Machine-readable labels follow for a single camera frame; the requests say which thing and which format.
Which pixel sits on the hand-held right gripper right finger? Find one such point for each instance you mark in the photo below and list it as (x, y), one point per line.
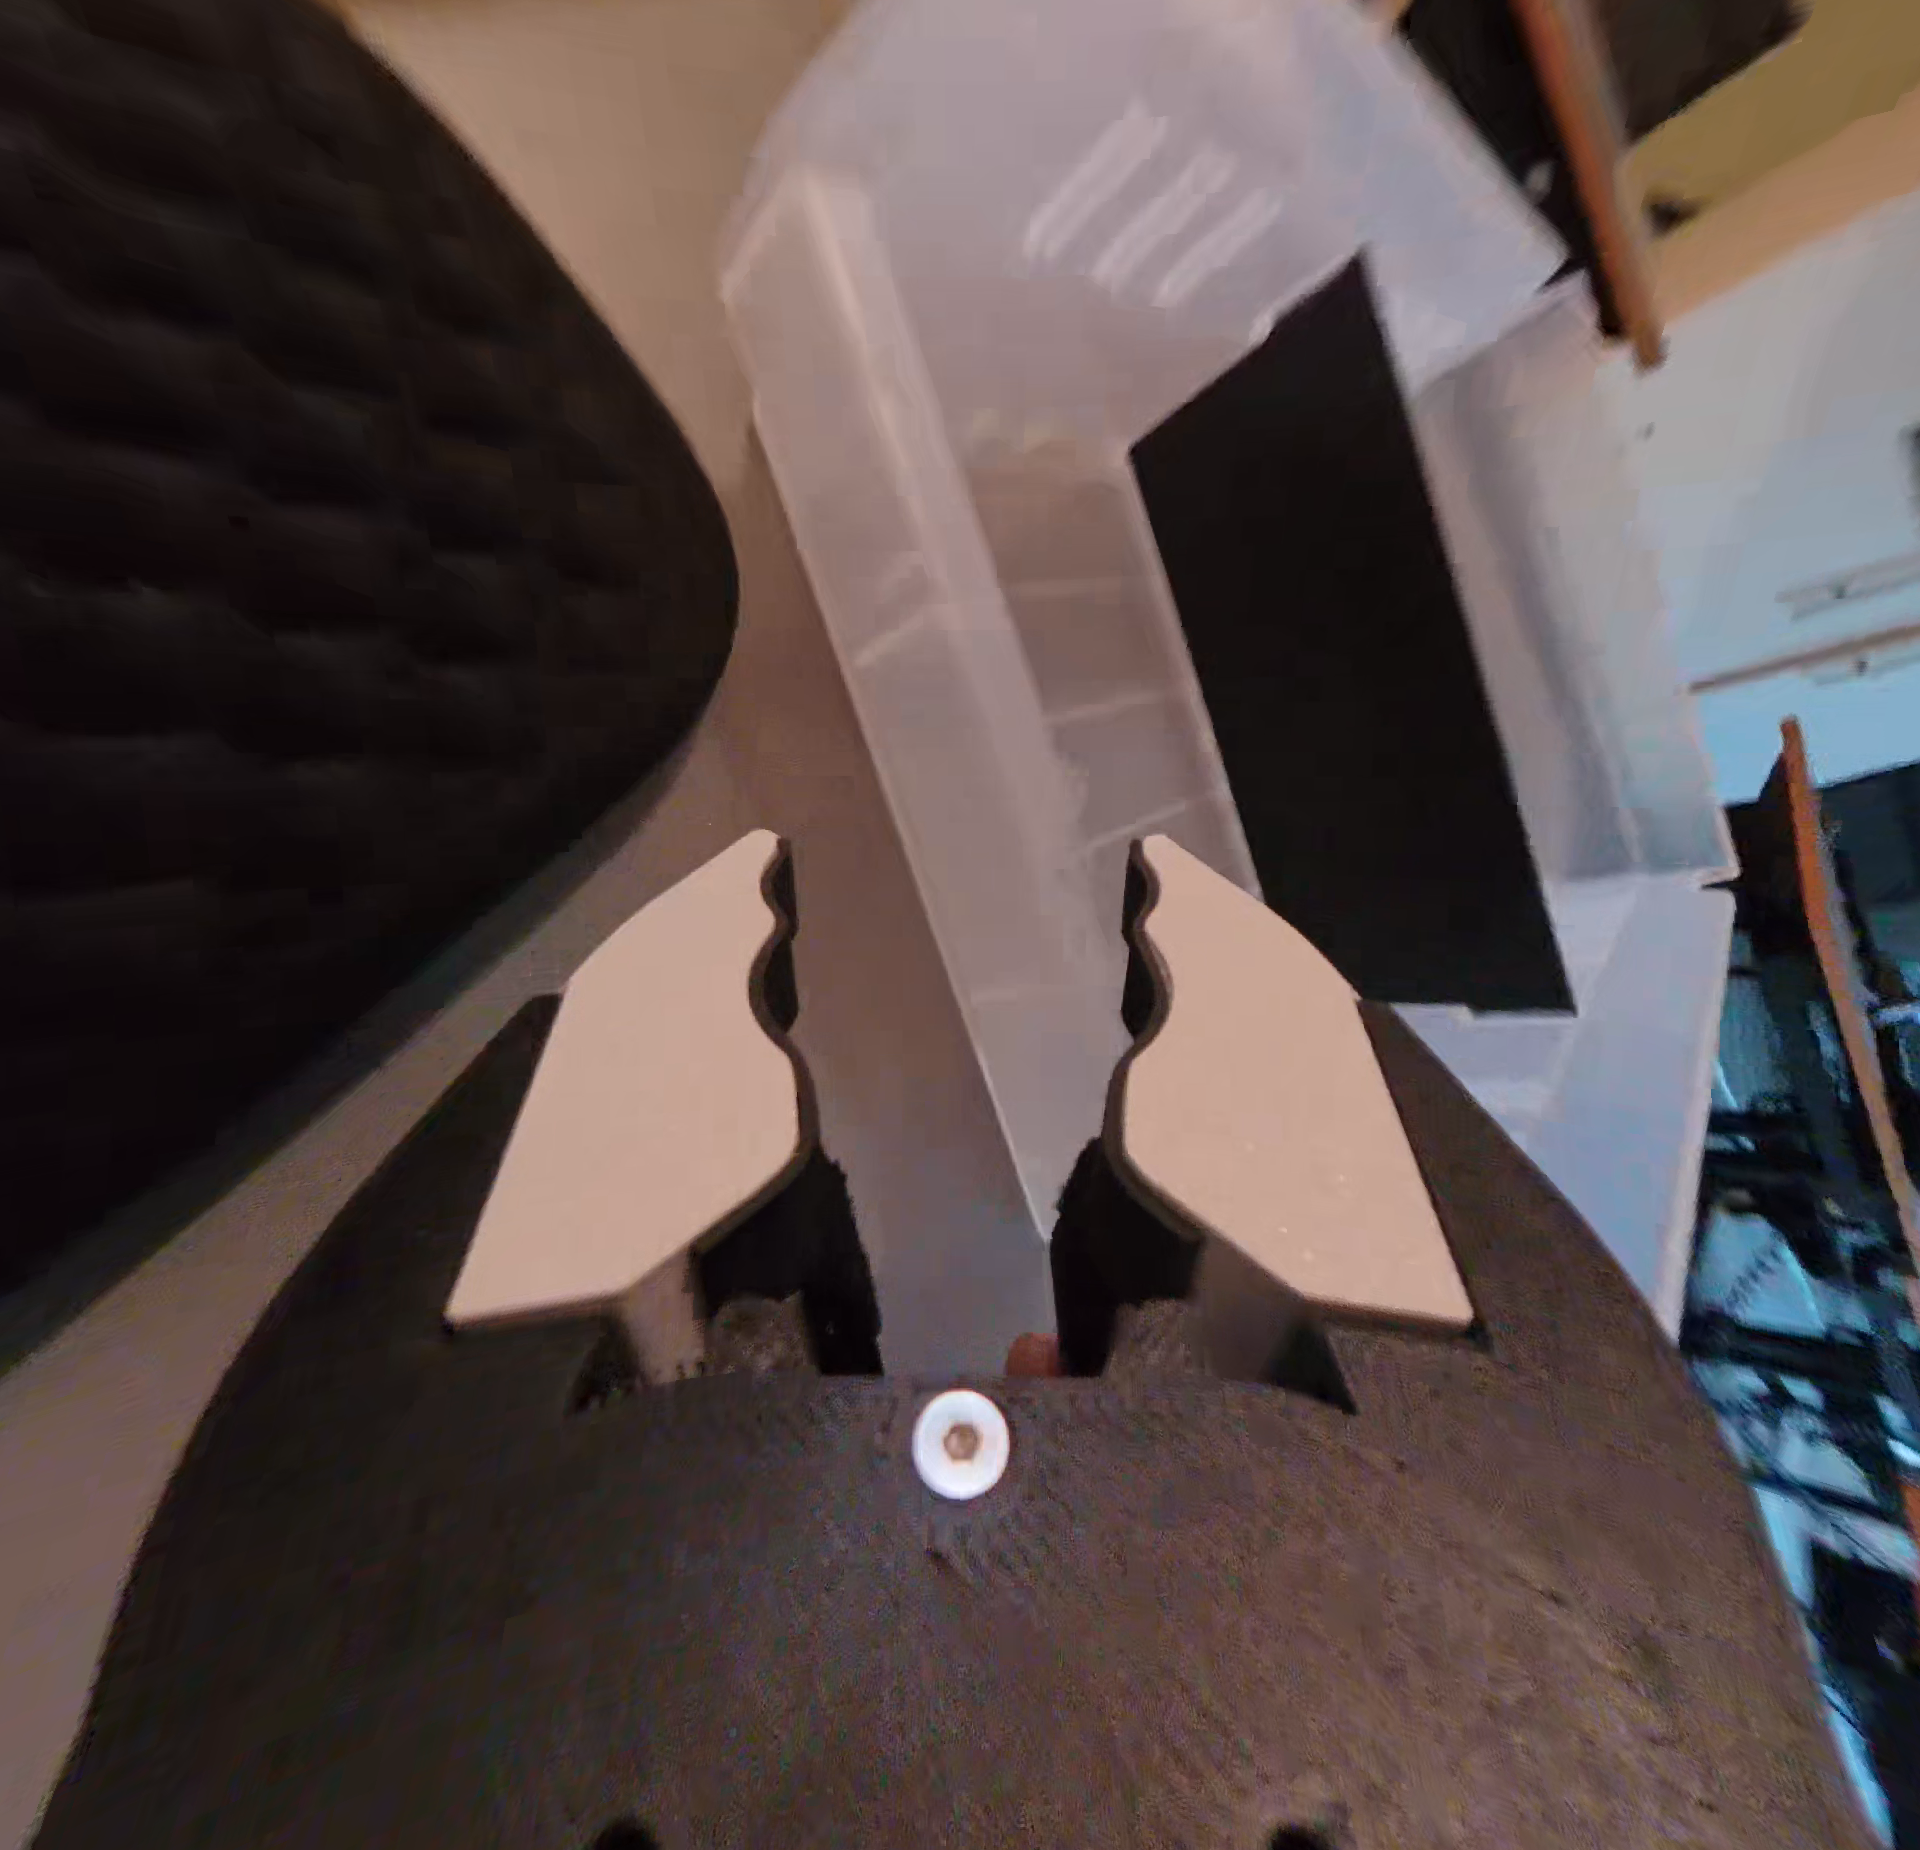
(1275, 1131)

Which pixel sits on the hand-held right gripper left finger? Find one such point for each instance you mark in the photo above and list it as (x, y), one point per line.
(645, 1114)

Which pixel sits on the black flat box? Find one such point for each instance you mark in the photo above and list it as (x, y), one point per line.
(1335, 651)

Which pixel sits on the dark wood-edged board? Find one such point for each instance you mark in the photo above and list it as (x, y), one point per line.
(1576, 95)
(1824, 891)

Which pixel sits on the black textured pad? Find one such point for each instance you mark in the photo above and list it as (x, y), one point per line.
(301, 606)

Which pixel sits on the clear plastic storage bin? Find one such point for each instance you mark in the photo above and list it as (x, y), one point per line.
(931, 559)

